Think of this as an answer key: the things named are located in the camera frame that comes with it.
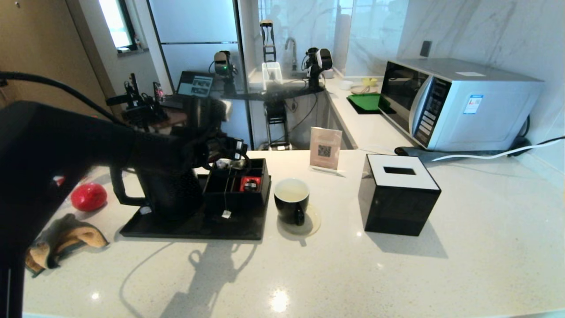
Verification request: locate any clear pyramid tea bag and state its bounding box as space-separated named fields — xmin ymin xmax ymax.
xmin=216 ymin=157 xmax=247 ymax=220

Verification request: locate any black electric kettle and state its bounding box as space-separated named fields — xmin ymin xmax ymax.
xmin=109 ymin=166 xmax=204 ymax=222

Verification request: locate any brown wooden desk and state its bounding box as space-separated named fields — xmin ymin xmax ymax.
xmin=152 ymin=98 xmax=190 ymax=133

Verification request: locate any black laptop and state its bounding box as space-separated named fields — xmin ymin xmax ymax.
xmin=161 ymin=71 xmax=215 ymax=110

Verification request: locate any black compartment organizer box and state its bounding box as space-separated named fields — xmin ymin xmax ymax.
xmin=203 ymin=158 xmax=271 ymax=212

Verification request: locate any black rig stand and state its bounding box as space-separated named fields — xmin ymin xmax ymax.
xmin=221 ymin=84 xmax=327 ymax=151

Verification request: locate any black rectangular serving tray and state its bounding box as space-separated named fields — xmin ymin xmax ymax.
xmin=119 ymin=174 xmax=272 ymax=241

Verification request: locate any black mug white inside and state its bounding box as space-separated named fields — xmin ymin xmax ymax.
xmin=274 ymin=178 xmax=311 ymax=226

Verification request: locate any QR code sign stand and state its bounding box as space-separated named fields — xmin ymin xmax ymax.
xmin=309 ymin=127 xmax=343 ymax=174

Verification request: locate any silver refrigerator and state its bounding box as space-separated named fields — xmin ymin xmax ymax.
xmin=146 ymin=0 xmax=253 ymax=151

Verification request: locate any translucent round coaster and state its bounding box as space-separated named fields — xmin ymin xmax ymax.
xmin=277 ymin=206 xmax=322 ymax=236

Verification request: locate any chrome faucet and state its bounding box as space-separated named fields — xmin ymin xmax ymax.
xmin=285 ymin=37 xmax=297 ymax=71

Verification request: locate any red apple toy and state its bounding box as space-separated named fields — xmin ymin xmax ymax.
xmin=71 ymin=183 xmax=108 ymax=212

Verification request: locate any green cutting board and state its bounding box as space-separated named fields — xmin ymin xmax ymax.
xmin=347 ymin=93 xmax=391 ymax=115

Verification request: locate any brown black oven mitt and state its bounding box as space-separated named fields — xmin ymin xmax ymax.
xmin=26 ymin=214 xmax=109 ymax=277

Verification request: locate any black tissue box white lid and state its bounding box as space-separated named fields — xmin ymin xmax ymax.
xmin=358 ymin=154 xmax=442 ymax=237

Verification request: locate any silver microwave oven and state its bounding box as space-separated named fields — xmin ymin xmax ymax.
xmin=379 ymin=57 xmax=544 ymax=152

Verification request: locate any white wire rack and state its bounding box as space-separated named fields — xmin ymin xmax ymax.
xmin=262 ymin=62 xmax=283 ymax=91

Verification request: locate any black upright frame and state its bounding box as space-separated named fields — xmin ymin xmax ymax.
xmin=260 ymin=19 xmax=278 ymax=63

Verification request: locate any window with black frame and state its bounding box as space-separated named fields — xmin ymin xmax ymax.
xmin=98 ymin=0 xmax=137 ymax=53

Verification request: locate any thin white cable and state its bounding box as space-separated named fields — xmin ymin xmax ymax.
xmin=360 ymin=145 xmax=400 ymax=155

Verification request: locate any thick white cable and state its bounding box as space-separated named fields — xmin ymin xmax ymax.
xmin=431 ymin=138 xmax=565 ymax=162

